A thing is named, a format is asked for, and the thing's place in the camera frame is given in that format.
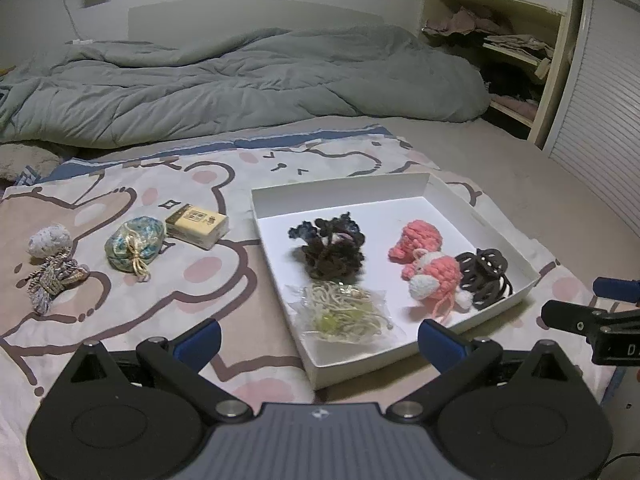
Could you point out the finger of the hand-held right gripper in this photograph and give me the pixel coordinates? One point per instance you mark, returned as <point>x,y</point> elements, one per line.
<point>617,290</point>
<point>570,316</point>

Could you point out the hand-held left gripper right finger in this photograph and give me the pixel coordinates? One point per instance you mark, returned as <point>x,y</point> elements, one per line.
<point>440,342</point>

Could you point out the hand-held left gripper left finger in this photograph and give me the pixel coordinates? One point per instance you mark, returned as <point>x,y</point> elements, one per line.
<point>199,342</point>

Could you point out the pink crochet doll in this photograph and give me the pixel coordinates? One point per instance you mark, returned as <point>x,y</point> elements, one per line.
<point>435,270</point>

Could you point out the brown hair claw clip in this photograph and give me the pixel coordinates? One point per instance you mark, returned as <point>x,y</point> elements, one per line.
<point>487,280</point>

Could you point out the white shallow cardboard box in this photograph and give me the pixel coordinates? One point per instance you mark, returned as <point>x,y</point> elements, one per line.
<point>380,220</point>

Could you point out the dark ruffled scrunchie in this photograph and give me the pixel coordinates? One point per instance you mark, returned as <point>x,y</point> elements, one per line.
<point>330,255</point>

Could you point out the bear printed blanket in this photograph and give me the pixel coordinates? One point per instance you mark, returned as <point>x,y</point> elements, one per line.
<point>150,310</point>

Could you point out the small yellow box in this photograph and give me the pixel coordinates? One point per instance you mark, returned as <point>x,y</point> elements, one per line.
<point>195,225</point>

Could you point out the blue green fabric pouch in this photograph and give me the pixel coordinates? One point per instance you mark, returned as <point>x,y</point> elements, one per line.
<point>135,242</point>

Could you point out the white louvered door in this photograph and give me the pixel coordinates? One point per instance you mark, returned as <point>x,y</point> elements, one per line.
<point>600,110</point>

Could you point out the white speckled fabric ball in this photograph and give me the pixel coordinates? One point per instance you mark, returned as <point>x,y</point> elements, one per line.
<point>50,240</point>

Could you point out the pink folded cloth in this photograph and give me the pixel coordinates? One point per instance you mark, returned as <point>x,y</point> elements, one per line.
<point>517,106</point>

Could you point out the cream clothes shelf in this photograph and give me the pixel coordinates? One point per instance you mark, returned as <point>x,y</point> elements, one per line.
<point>552,85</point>

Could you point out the dark clothes pile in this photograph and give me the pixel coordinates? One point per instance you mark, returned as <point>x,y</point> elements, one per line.
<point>510,80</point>

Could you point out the beige fluffy pillow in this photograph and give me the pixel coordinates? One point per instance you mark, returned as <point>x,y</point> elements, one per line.
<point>25,160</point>

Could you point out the grey duvet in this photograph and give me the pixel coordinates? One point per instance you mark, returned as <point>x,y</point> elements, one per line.
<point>225,85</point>

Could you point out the beige folded clothes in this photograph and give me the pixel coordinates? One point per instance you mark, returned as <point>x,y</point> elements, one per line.
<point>520,45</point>

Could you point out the pink crumpled clothes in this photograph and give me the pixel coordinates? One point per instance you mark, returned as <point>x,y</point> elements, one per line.
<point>465,22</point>

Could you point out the white power strip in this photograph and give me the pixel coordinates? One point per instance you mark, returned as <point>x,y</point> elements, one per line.
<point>81,41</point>

